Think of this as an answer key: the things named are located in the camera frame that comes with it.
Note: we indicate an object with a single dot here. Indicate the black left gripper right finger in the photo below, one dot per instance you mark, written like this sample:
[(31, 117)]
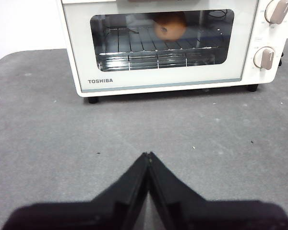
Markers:
[(201, 213)]

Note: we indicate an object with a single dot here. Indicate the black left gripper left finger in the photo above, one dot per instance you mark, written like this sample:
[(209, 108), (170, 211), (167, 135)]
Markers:
[(98, 210)]

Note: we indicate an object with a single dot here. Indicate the white Toshiba toaster oven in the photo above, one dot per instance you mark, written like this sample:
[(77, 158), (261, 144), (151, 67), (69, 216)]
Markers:
[(249, 79)]

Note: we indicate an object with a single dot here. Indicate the beige oven knob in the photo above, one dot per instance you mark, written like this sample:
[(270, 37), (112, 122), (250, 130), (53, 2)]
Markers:
[(277, 12), (264, 58)]

